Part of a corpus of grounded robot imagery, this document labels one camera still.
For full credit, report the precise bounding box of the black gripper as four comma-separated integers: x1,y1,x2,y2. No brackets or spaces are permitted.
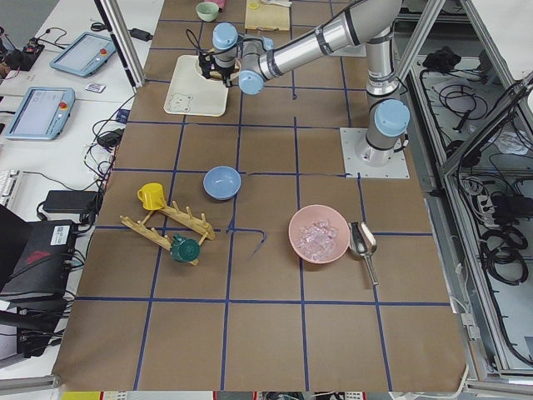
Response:
198,52,236,88

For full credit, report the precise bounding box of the cream round plate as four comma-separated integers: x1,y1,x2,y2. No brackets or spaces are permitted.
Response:
210,59,241,82

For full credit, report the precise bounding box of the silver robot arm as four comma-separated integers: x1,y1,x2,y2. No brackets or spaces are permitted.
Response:
198,1,411,167
332,44,366,58

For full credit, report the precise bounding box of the cream bear tray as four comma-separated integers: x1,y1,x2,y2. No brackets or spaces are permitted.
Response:
163,55,228,117

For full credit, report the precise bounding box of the pink cloth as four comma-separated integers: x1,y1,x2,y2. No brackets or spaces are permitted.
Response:
213,0,226,9

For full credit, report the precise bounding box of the wooden cutting board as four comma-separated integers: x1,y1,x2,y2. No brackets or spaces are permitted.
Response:
245,0,291,31

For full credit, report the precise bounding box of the white plastic fork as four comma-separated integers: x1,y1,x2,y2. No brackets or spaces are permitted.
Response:
262,0,292,8

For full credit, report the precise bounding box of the blue bowl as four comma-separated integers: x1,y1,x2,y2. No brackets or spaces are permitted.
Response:
203,166,242,201

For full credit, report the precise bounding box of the blue teach pendant far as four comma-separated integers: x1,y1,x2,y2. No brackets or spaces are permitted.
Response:
49,32,116,78

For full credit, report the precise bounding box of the blue teach pendant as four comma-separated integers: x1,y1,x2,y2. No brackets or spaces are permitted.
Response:
49,32,116,78
5,87,76,141

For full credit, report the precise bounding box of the yellow cup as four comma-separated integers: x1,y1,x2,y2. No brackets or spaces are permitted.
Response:
137,182,167,211

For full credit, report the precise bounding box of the wooden dish rack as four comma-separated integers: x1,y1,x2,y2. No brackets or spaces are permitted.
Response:
119,200,217,266

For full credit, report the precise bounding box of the blue teach pendant near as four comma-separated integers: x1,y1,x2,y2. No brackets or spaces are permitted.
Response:
5,87,76,141

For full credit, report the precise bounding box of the dark green cup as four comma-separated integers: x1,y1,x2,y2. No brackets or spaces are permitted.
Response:
170,234,201,265

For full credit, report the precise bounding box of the black power adapter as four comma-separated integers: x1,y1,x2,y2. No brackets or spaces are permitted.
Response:
42,190,97,214

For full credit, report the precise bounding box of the pink bowl with ice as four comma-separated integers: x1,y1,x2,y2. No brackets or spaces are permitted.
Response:
288,204,351,264

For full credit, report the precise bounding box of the metal scoop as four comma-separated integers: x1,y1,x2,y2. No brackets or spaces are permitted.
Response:
349,222,379,286

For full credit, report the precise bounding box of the black laptop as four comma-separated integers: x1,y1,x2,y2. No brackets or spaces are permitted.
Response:
1,206,77,367

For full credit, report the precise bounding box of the aluminium frame post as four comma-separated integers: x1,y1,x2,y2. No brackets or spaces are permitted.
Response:
94,0,146,89

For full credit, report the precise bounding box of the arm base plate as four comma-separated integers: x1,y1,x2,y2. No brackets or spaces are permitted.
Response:
340,127,410,179

